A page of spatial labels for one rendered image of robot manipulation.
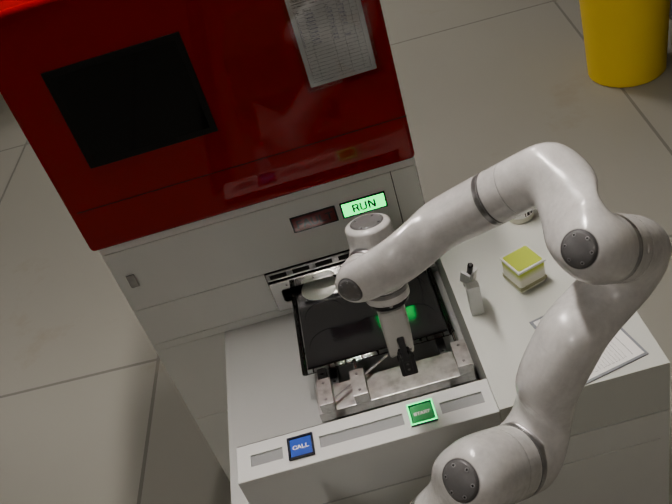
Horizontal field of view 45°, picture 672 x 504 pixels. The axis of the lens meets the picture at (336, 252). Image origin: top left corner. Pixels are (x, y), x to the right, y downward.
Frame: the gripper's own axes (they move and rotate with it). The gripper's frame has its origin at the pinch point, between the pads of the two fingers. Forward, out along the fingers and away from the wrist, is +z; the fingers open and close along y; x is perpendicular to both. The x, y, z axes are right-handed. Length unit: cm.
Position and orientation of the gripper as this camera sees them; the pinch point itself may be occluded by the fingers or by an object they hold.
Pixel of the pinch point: (407, 364)
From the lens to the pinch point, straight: 158.6
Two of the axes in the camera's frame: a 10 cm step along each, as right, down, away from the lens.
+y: 0.8, 4.3, -9.0
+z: 2.7, 8.6, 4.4
